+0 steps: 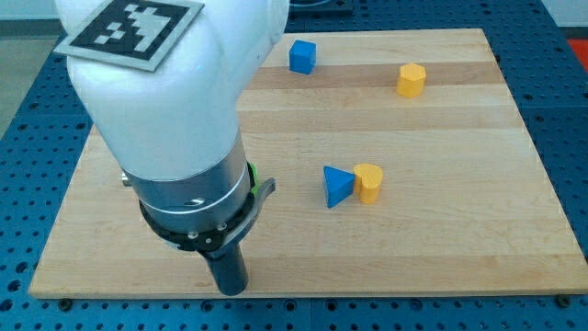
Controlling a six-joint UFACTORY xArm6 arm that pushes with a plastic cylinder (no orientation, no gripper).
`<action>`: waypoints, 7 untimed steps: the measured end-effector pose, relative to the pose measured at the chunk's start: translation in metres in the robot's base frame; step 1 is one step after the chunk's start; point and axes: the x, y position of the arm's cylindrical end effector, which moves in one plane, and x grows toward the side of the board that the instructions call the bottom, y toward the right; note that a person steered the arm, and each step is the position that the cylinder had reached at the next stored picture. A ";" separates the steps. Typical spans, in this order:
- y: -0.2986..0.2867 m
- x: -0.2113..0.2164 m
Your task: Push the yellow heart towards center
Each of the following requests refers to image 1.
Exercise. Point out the black white fiducial marker tag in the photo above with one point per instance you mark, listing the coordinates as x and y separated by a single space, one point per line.
131 33

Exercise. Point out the yellow heart block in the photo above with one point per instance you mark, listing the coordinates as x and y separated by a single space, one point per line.
368 180

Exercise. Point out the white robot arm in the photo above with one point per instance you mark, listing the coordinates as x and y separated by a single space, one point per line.
160 80

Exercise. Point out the blue triangle block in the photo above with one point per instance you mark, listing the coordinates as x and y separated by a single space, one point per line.
338 185

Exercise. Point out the yellow hexagon block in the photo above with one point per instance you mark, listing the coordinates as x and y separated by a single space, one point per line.
411 80

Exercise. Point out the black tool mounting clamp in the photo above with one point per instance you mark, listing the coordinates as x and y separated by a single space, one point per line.
223 234

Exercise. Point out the wooden board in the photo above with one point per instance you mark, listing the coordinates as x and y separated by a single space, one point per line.
465 208

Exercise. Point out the blue cube block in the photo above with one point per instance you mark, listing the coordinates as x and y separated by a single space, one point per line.
302 57

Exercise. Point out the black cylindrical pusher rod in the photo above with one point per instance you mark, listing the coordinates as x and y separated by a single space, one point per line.
228 269

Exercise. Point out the red object at edge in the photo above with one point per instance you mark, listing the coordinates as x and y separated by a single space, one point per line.
580 49

